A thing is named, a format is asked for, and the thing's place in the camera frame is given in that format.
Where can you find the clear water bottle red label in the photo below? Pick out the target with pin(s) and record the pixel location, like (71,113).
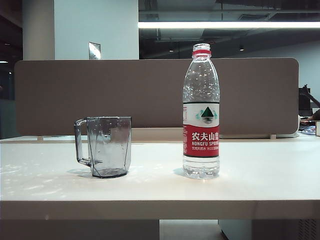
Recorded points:
(201,140)

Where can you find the grey transparent plastic mug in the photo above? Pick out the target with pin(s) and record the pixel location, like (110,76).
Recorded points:
(110,150)

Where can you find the brown fabric desk divider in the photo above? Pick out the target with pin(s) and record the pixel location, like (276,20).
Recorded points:
(150,95)

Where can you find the black ceiling spotlight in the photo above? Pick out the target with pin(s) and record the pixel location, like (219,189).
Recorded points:
(241,48)

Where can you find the long ceiling light strip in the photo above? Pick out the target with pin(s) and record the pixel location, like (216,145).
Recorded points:
(225,25)

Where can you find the black computer monitor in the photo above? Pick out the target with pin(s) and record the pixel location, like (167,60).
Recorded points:
(303,102)

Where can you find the metal wall plate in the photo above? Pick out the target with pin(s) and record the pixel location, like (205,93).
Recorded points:
(94,51)

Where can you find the beige divider bracket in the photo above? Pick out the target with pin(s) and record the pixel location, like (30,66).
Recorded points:
(40,137)
(273,136)

